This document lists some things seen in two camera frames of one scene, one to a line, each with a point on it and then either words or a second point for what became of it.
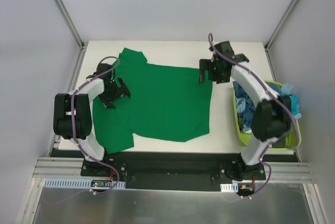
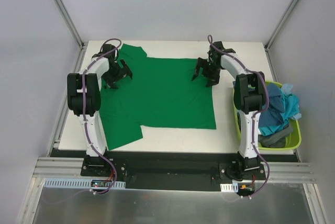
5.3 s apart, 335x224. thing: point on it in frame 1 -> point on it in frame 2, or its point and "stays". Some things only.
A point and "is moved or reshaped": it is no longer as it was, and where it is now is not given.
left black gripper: (116, 94) -> (118, 73)
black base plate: (174, 172) stays
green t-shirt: (151, 100) is moved or reshaped
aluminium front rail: (59, 167) stays
